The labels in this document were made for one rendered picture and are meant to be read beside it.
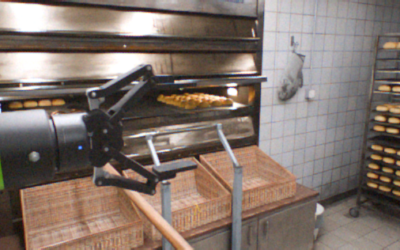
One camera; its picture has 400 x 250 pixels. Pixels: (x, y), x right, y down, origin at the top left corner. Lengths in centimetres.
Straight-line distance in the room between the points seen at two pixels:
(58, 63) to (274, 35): 168
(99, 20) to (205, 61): 79
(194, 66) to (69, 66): 84
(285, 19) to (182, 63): 104
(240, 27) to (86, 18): 114
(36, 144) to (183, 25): 194
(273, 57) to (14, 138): 251
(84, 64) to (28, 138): 164
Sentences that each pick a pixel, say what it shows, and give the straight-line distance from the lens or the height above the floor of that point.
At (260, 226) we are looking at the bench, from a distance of 229.
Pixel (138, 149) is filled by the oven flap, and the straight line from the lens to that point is 219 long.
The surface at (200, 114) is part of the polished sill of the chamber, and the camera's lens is 237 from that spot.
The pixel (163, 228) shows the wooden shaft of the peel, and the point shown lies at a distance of 84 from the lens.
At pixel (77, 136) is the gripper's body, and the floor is 150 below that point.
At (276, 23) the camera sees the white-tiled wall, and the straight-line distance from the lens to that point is 280.
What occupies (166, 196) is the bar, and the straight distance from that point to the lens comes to 169.
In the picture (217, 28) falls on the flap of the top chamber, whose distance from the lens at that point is 242.
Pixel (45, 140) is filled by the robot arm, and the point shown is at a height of 151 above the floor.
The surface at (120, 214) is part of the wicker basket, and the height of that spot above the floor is 59.
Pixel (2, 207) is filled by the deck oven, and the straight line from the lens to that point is 216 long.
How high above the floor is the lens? 160
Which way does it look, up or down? 12 degrees down
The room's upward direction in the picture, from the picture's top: straight up
